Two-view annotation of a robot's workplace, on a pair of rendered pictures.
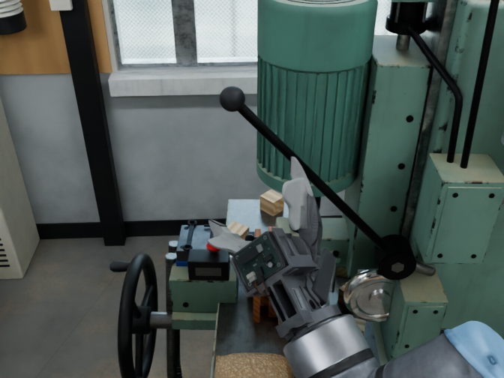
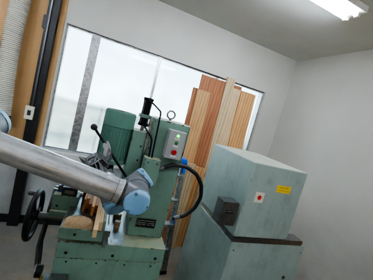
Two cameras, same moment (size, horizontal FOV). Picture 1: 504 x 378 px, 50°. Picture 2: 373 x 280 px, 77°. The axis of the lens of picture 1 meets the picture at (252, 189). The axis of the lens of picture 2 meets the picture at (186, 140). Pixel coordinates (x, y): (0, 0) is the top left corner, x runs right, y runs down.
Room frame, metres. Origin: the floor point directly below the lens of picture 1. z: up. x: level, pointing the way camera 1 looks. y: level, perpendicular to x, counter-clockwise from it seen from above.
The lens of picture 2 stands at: (-0.61, -0.04, 1.58)
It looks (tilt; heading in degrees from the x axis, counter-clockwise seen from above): 6 degrees down; 341
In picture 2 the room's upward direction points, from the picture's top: 15 degrees clockwise
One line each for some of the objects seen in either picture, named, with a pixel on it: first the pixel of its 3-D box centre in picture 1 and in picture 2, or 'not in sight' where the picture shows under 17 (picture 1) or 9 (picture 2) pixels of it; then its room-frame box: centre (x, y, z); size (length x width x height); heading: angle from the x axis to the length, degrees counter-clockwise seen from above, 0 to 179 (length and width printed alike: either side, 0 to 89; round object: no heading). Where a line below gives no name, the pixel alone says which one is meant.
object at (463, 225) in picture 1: (456, 210); (149, 170); (0.66, -0.31, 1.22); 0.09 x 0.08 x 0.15; 89
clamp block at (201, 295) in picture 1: (206, 273); (67, 198); (0.86, 0.10, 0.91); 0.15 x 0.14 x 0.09; 179
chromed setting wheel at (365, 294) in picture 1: (379, 295); not in sight; (0.69, -0.22, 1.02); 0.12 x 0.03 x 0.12; 89
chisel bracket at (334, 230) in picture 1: (311, 245); not in sight; (0.82, -0.12, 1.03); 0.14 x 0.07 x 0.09; 89
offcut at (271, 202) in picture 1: (271, 202); not in sight; (1.11, -0.05, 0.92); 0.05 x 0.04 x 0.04; 46
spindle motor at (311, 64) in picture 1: (311, 90); (116, 136); (0.82, -0.10, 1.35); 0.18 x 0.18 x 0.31
